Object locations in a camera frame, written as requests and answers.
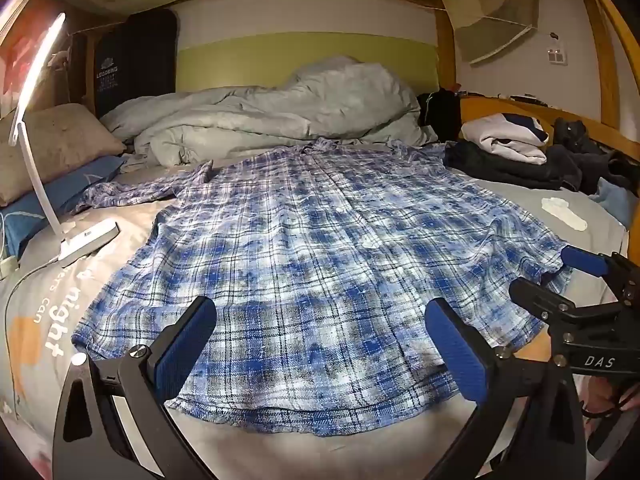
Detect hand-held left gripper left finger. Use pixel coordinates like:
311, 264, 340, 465
52, 296, 218, 480

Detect black backpack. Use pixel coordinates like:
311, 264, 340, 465
417, 89, 463, 143

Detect beige pillow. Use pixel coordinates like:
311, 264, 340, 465
0, 103, 127, 206

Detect grey printed bed sheet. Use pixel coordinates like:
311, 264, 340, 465
0, 145, 631, 480

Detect white sock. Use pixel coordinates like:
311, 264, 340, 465
541, 196, 587, 232

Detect white lamp cable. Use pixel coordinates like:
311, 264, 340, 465
0, 257, 66, 361

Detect light blue cloth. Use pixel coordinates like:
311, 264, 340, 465
595, 180, 633, 228

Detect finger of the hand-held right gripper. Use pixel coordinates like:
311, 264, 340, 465
560, 246, 617, 279
509, 277, 591, 322

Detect white and navy folded garment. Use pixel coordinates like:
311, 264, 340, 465
460, 112, 551, 166

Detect red and white clutter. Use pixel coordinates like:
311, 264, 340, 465
7, 22, 53, 93

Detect pale checked hanging cloth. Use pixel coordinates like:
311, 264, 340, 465
445, 0, 551, 66

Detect blue plaid shirt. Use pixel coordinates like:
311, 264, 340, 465
70, 137, 576, 423

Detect white desk lamp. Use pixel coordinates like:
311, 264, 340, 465
7, 12, 121, 268

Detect grey duvet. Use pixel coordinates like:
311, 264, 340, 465
100, 56, 441, 166

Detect black printed storage bag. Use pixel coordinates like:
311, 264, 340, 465
92, 8, 178, 118

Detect wooden bed frame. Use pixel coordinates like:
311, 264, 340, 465
65, 0, 640, 161

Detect black crumpled clothes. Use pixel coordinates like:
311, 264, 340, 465
550, 117, 640, 196

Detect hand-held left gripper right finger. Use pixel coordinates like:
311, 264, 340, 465
424, 297, 586, 480

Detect blue pillow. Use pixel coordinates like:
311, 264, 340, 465
0, 155, 126, 256

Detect brown cardboard box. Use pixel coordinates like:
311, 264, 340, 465
50, 35, 96, 116

